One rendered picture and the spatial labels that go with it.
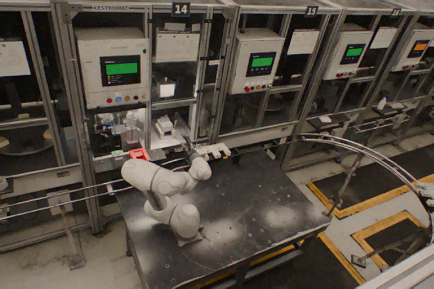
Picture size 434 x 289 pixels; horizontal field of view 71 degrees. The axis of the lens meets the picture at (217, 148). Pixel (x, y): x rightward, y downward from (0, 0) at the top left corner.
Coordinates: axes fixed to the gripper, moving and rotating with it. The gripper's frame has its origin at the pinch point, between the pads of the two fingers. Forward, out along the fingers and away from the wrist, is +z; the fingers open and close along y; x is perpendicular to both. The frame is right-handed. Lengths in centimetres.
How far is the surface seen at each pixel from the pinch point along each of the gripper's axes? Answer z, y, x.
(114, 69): 18, 52, 44
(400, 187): -46, -111, -300
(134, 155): 13.1, -16.8, 34.1
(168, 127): 33.1, -10.8, -0.9
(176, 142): 24.3, -21.4, -5.3
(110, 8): 21, 88, 43
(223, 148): 9, -26, -44
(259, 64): 18, 49, -69
